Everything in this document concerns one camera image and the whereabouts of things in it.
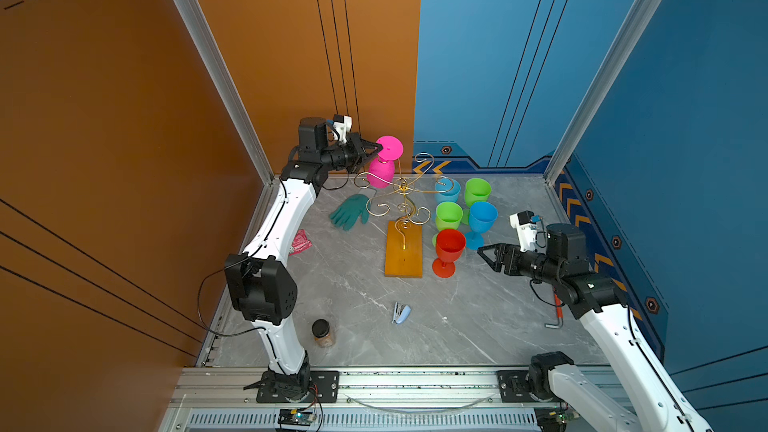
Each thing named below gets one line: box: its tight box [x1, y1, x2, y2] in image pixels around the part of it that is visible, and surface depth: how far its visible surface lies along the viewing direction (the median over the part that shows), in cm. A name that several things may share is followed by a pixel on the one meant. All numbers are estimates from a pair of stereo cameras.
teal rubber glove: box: [330, 194, 370, 231], surface depth 108 cm
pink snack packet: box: [288, 229, 313, 256], surface depth 101 cm
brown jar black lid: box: [311, 318, 333, 348], surface depth 75 cm
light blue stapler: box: [391, 302, 411, 324], surface depth 85 cm
